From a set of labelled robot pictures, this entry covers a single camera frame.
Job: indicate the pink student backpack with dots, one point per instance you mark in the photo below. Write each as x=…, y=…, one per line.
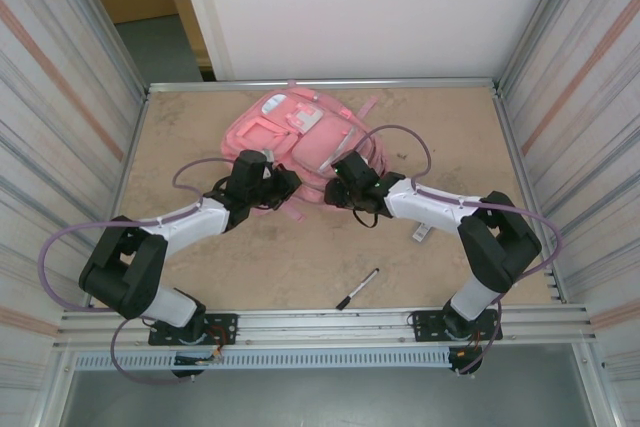
x=310, y=139

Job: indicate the small white printed box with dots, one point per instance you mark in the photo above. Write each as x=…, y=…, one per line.
x=421, y=233

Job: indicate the black white marker pen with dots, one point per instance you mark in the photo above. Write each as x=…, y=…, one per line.
x=358, y=289

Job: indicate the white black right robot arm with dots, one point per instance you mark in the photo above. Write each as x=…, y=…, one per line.
x=430, y=202

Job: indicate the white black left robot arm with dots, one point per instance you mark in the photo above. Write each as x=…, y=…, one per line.
x=190, y=219

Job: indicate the aluminium table edge bar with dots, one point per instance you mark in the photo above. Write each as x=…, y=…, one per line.
x=225, y=85

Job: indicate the corrugated translucent side panel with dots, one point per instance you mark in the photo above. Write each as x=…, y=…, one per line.
x=590, y=97
x=50, y=97

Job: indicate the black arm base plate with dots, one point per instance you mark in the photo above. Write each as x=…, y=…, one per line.
x=425, y=324
x=225, y=322

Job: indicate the white door frame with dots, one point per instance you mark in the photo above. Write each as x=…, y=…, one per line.
x=212, y=37

